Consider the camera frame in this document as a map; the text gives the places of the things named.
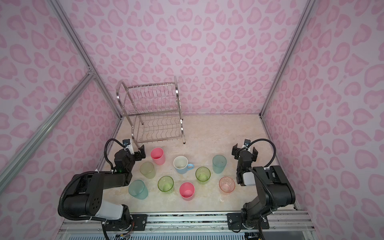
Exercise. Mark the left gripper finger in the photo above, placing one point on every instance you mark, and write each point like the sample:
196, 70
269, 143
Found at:
126, 144
142, 152

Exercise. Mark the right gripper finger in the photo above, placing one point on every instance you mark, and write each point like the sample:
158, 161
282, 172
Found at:
255, 153
234, 150

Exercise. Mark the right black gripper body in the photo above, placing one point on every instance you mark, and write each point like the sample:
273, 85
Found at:
244, 153

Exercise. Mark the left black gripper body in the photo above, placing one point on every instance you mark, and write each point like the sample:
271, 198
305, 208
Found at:
139, 153

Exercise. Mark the pink plastic cup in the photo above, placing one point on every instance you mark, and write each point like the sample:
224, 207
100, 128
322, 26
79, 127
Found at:
187, 191
158, 156

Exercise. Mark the green plastic cup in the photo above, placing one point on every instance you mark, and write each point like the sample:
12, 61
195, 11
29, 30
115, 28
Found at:
203, 174
166, 184

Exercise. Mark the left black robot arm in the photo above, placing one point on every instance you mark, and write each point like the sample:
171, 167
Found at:
82, 198

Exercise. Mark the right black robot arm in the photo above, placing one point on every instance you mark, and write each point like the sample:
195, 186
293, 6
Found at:
273, 191

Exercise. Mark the teal plastic cup right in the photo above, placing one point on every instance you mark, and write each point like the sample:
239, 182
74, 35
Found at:
219, 163

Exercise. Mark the teal plastic cup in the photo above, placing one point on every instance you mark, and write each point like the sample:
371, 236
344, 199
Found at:
219, 163
138, 190

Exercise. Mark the yellow-green plastic cup left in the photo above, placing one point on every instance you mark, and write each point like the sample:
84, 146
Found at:
147, 169

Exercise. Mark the teal plastic cup left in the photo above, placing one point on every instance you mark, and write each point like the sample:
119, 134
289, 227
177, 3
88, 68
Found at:
138, 190

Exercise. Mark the clear peach plastic cup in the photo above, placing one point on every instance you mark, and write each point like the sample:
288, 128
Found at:
227, 185

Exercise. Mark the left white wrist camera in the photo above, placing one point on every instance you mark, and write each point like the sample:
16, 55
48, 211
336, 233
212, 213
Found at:
130, 150

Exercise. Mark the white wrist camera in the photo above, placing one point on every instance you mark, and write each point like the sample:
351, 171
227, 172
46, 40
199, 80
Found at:
130, 150
247, 144

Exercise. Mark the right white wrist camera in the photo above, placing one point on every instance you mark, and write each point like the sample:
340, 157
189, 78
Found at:
247, 144

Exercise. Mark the chrome wire dish rack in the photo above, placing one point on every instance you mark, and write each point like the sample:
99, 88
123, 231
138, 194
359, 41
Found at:
153, 111

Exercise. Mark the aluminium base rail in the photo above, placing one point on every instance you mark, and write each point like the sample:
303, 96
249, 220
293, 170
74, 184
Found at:
281, 225

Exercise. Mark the left aluminium frame beam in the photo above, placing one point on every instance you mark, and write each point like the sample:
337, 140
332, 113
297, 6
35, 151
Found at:
20, 158

